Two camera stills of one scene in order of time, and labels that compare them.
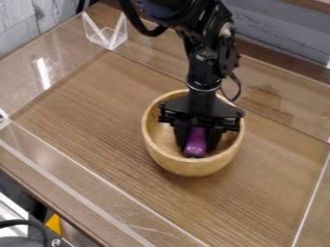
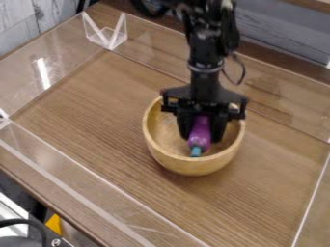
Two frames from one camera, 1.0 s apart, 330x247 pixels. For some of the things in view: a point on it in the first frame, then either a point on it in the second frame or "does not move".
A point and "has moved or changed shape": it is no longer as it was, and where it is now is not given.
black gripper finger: x=181 y=137 → x=186 y=121
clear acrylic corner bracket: x=107 y=37 does not move
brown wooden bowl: x=160 y=134 does not move
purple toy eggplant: x=197 y=142 has moved or changed shape
